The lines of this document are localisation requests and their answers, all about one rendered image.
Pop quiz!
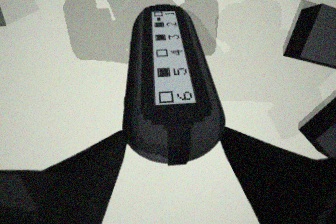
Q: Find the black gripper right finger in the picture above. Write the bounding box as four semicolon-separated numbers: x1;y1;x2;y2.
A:
220;127;336;224

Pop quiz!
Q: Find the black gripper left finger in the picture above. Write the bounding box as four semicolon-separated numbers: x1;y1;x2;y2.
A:
0;130;127;224

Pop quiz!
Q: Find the dark grey controller unit with label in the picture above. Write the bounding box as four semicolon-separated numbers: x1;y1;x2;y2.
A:
122;4;226;166

